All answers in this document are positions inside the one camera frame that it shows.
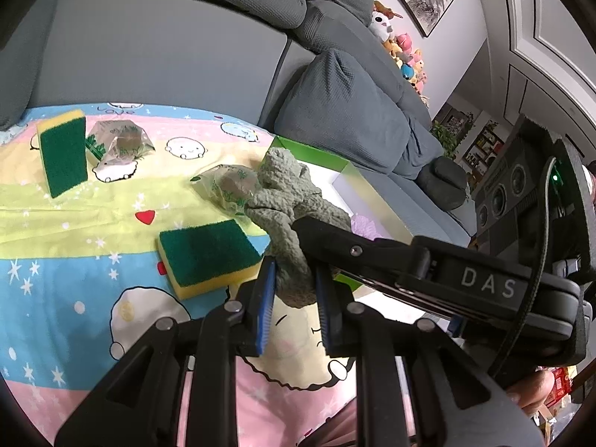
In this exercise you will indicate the white panelled door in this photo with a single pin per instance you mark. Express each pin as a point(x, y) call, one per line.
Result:
point(549, 32)

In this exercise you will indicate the purple fluffy cloth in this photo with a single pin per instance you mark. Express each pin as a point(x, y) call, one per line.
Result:
point(364, 228)

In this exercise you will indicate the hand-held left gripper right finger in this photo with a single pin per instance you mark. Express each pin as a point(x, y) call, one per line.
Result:
point(326, 316)

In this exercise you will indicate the green cardboard box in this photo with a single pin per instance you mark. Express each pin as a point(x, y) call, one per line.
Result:
point(372, 195)

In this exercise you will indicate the yellow green scouring sponge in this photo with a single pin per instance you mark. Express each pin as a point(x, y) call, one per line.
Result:
point(209, 251)
point(63, 153)

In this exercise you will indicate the pile of plush toys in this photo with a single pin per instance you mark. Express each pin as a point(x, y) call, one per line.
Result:
point(405, 56)

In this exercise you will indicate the printed pastel blanket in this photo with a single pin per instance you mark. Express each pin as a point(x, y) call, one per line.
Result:
point(46, 251)

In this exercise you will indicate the green potted plant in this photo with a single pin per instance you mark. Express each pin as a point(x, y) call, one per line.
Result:
point(444, 137)

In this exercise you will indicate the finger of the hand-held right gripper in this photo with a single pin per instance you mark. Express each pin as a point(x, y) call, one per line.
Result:
point(354, 254)

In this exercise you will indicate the clear bag with round ball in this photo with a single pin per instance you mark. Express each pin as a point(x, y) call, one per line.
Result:
point(121, 142)
point(228, 186)

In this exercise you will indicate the person's right hand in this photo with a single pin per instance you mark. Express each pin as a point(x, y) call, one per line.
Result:
point(531, 389)

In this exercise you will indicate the grey sofa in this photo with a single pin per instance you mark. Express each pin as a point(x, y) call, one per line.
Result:
point(163, 56)

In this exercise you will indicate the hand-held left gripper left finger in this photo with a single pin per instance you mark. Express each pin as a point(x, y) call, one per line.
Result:
point(264, 309)

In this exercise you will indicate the large grey textured pillow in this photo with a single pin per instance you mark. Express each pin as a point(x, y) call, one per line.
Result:
point(354, 111)

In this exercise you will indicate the red printed packet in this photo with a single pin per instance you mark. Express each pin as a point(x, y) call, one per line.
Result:
point(561, 386)

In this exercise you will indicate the small dark grey cushion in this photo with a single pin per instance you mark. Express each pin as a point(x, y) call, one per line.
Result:
point(442, 181)

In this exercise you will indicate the green fluffy towel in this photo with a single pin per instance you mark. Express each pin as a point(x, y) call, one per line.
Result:
point(288, 195)

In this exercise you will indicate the dark display shelf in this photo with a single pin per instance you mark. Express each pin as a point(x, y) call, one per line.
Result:
point(484, 144)

